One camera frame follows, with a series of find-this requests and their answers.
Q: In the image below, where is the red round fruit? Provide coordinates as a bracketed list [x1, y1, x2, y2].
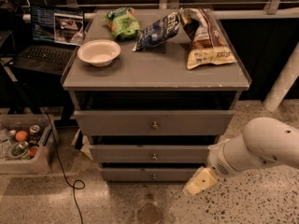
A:
[28, 147, 38, 159]

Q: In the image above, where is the grey drawer cabinet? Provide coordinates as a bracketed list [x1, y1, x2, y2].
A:
[61, 7, 252, 183]

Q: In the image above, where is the white bowl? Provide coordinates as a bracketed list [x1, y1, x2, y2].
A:
[78, 39, 121, 67]

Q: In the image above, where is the grey middle drawer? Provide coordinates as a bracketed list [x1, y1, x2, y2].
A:
[90, 145, 209, 163]

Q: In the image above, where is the grey drawer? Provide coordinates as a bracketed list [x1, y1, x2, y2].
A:
[101, 168, 195, 182]
[75, 110, 234, 136]
[90, 145, 209, 163]

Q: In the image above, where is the clear plastic storage bin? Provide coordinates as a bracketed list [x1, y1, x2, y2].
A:
[0, 115, 58, 174]

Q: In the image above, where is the black cable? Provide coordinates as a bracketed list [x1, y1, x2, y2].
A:
[36, 91, 87, 224]

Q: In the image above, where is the orange fruit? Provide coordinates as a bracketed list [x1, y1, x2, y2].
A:
[15, 131, 29, 142]

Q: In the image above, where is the white diagonal post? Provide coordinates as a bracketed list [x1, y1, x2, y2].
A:
[263, 42, 299, 112]

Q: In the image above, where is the blue chip bag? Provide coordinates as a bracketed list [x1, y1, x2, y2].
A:
[133, 12, 179, 51]

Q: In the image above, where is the grey bottom drawer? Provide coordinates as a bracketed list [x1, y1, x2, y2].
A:
[101, 168, 195, 182]

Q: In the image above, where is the dark soda can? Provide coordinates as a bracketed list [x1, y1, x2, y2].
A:
[29, 125, 41, 141]

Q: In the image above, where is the black laptop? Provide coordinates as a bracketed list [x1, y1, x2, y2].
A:
[12, 5, 84, 76]

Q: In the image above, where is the green chip bag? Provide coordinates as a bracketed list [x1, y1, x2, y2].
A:
[104, 7, 140, 41]

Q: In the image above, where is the grey top drawer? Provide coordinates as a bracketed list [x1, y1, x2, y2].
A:
[75, 110, 234, 136]

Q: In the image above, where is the green tin can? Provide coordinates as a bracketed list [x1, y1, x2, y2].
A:
[8, 141, 29, 159]

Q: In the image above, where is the brown and cream chip bag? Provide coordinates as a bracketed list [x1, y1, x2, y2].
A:
[179, 8, 236, 70]

